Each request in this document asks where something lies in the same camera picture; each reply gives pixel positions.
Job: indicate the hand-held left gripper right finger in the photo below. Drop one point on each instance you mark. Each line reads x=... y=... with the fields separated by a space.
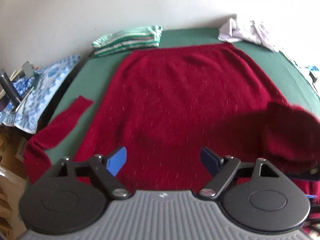
x=210 y=160

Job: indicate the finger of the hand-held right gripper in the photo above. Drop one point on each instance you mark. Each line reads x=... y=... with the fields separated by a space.
x=311 y=196
x=312 y=173

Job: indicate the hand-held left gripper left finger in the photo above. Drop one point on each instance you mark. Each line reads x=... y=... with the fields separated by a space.
x=117 y=160

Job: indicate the dark red knit sweater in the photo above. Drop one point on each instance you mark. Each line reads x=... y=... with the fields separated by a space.
x=175 y=92

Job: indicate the black power adapter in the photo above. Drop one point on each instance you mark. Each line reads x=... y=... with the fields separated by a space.
x=313 y=76

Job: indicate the blue patterned cloth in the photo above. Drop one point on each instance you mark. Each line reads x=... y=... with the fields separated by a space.
x=50 y=80

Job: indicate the cardboard box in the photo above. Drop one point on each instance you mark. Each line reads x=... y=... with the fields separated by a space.
x=10 y=192

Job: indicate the folded green striped garment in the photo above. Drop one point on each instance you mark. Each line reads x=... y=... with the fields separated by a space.
x=125 y=41

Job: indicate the small grey object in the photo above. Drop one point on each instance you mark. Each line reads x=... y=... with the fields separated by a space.
x=28 y=68

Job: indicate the dark grey cylinder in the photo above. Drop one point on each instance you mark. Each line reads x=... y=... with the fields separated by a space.
x=8 y=87

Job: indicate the crumpled white garment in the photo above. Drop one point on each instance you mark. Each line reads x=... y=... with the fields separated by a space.
x=240 y=32

